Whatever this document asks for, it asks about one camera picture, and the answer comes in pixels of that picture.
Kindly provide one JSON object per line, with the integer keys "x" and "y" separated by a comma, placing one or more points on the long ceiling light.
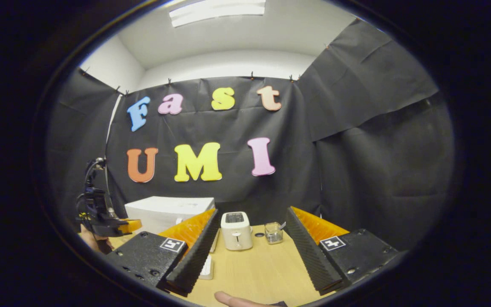
{"x": 215, "y": 10}

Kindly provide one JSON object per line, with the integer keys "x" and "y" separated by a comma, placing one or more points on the small white rectangular dish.
{"x": 207, "y": 268}

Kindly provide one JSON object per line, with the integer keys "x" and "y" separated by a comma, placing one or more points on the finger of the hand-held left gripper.
{"x": 129, "y": 225}

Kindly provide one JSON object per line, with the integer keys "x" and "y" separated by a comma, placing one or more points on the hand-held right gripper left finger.
{"x": 196, "y": 256}

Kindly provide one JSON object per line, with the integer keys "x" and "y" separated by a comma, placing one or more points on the black backdrop cloth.
{"x": 237, "y": 123}

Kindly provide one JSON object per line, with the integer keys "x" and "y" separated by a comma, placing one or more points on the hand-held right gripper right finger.
{"x": 309, "y": 256}

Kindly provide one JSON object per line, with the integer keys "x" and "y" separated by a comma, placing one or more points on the clear glass jar with spoon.
{"x": 273, "y": 234}

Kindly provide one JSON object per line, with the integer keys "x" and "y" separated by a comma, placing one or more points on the white toaster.
{"x": 237, "y": 236}

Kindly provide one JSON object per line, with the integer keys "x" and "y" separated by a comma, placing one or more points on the white microwave oven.
{"x": 164, "y": 209}

